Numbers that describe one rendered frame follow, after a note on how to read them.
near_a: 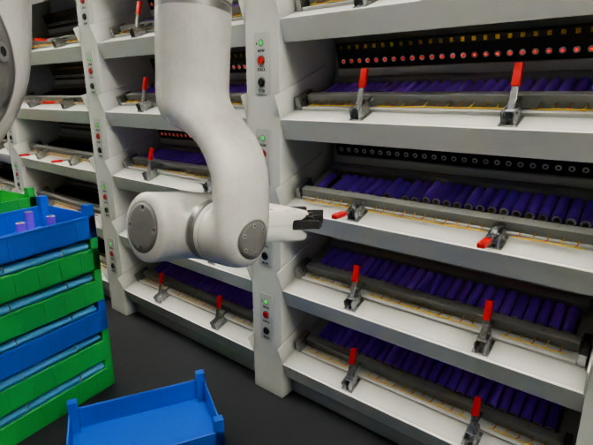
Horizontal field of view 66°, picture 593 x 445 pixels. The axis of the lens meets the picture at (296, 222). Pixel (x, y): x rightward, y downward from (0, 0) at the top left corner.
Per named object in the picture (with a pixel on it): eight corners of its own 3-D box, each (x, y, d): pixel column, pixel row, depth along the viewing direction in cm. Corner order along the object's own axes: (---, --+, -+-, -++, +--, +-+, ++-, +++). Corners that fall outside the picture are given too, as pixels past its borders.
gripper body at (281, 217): (210, 240, 69) (261, 235, 78) (259, 254, 63) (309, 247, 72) (214, 191, 68) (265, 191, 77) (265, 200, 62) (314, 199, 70)
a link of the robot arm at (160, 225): (253, 196, 60) (206, 189, 66) (168, 197, 50) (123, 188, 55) (249, 259, 61) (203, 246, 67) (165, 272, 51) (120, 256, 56)
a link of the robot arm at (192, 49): (292, 0, 51) (280, 265, 56) (198, 18, 61) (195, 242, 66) (233, -26, 44) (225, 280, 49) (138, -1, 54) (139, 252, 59)
